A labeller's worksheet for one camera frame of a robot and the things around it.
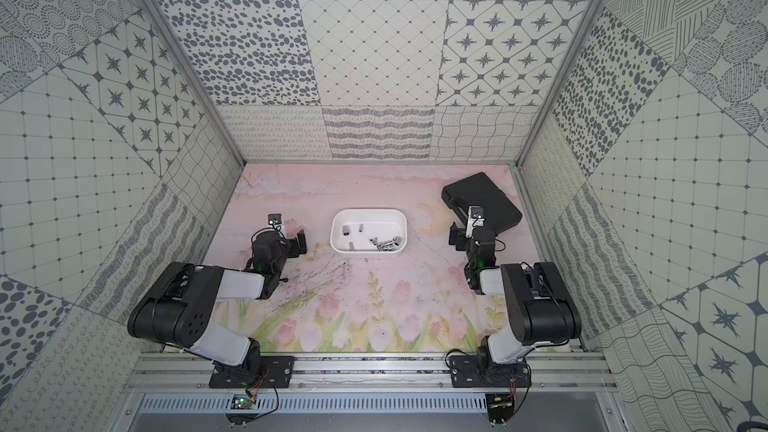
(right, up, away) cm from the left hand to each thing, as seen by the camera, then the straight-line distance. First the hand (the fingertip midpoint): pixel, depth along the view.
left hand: (285, 229), depth 94 cm
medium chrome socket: (+21, -6, +2) cm, 22 cm away
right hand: (+60, +1, +1) cm, 60 cm away
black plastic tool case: (+67, +12, +13) cm, 69 cm away
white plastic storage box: (+26, -2, +8) cm, 27 cm away
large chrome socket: (+18, -1, +6) cm, 20 cm away
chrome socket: (+24, -1, +7) cm, 25 cm away
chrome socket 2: (+33, -6, +2) cm, 33 cm away
